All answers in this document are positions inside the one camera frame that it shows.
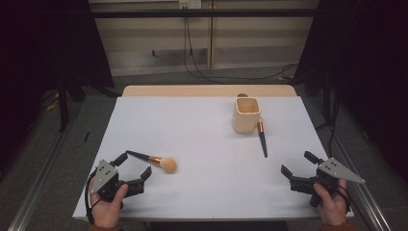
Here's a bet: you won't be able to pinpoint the black horizontal frame bar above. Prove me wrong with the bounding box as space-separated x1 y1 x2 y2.
90 9 319 18

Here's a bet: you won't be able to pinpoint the thin black-handled makeup brush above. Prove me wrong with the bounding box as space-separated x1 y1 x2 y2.
257 116 268 159

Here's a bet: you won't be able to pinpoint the aluminium floor rail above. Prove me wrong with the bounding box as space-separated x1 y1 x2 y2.
312 99 393 231
6 128 78 231

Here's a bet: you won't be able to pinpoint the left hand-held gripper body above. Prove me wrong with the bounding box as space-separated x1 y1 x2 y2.
89 159 146 204

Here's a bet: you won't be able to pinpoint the black floor cables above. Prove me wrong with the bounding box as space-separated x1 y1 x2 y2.
182 15 299 85

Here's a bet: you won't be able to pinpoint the black hanging cable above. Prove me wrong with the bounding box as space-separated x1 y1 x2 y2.
316 92 341 159

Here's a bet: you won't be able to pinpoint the person's right hand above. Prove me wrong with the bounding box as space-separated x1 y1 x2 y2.
313 178 349 226

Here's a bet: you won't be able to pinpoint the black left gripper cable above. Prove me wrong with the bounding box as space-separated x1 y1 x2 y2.
84 169 103 225

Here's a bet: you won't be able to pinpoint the black curtain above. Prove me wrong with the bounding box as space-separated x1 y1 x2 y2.
293 0 408 184
0 0 115 174

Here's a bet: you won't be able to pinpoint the person's left hand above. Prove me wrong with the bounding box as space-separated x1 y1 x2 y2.
89 177 130 229

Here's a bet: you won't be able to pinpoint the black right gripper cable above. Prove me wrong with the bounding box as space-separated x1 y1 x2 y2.
336 184 352 215

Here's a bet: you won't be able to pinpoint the white table cover sheet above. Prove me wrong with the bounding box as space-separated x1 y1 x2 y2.
72 95 354 222

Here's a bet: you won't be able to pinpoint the round beige powder makeup brush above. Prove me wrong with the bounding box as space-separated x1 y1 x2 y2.
125 149 178 174

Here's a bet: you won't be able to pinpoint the black metal stand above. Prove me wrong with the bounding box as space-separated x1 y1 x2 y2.
57 73 121 133

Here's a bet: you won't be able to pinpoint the beige square brush holder cup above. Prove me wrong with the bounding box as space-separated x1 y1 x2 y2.
232 96 263 134

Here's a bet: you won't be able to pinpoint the white wall socket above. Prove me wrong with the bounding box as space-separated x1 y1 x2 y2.
178 0 202 10

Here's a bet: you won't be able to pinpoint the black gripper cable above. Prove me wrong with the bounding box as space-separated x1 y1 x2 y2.
336 184 352 215
84 169 103 225

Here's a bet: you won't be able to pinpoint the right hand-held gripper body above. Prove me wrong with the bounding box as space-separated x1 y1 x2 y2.
289 157 367 208

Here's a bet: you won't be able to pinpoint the wooden vertical post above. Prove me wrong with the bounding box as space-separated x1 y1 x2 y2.
206 0 216 70

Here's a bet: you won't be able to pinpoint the yellow floor object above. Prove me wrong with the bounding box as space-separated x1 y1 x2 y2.
45 92 61 112

